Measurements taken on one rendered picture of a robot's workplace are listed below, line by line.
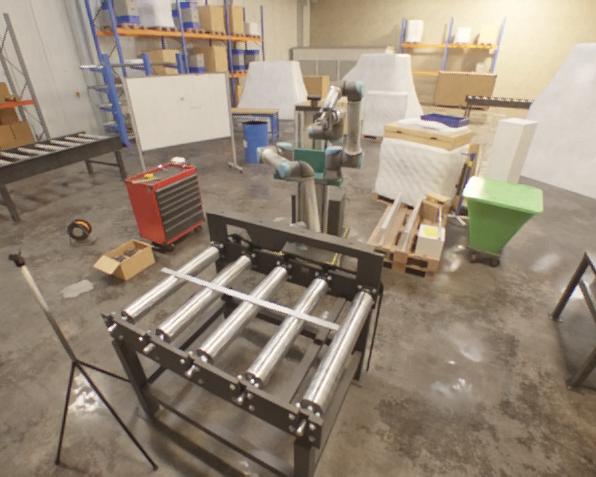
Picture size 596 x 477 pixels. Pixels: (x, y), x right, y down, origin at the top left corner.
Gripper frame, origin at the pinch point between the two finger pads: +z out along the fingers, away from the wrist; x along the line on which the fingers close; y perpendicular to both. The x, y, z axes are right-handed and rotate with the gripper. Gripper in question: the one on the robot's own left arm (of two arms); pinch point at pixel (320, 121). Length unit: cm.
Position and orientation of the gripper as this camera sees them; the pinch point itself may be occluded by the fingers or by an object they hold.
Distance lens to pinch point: 183.7
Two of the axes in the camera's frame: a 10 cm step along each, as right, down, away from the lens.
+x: 0.0, 8.6, 5.1
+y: 8.9, 2.3, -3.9
